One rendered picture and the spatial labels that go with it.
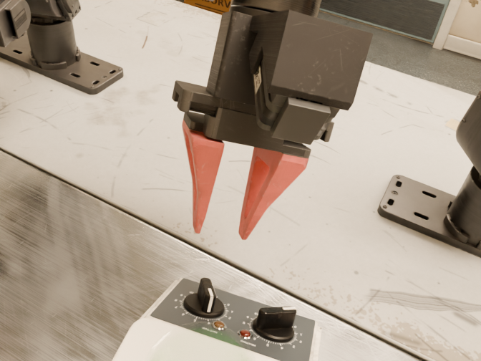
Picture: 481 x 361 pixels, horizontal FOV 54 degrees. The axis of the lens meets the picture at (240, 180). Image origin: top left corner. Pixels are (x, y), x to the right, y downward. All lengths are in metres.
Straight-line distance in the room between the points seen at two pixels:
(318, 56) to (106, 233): 0.33
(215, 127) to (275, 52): 0.08
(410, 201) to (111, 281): 0.33
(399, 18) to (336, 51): 2.99
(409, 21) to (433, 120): 2.50
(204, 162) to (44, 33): 0.45
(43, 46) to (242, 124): 0.47
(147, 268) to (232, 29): 0.26
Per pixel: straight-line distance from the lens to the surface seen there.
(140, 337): 0.33
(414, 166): 0.63
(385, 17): 3.24
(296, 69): 0.23
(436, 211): 0.57
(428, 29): 3.21
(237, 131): 0.30
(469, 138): 0.49
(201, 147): 0.30
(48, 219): 0.52
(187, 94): 0.29
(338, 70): 0.23
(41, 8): 0.68
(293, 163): 0.31
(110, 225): 0.50
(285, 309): 0.37
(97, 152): 0.59
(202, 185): 0.31
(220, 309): 0.38
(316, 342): 0.39
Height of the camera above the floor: 1.27
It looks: 43 degrees down
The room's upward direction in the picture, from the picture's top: 6 degrees clockwise
